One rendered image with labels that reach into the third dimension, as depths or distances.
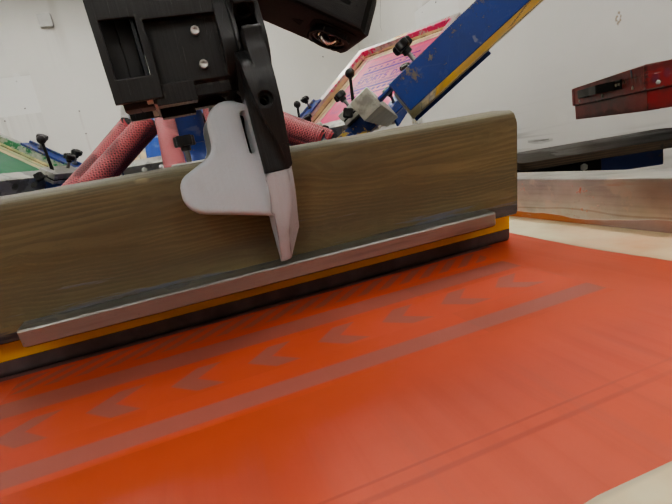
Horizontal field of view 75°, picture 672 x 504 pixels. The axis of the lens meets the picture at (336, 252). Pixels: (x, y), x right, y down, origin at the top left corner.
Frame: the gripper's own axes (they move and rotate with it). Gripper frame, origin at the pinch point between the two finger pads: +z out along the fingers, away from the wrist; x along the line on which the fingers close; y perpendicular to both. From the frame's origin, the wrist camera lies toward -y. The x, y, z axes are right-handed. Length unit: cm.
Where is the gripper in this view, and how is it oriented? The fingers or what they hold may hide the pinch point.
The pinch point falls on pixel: (284, 231)
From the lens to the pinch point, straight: 28.4
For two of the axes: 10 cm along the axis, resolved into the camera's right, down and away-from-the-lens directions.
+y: -9.2, 2.7, -2.7
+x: 3.2, 1.6, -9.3
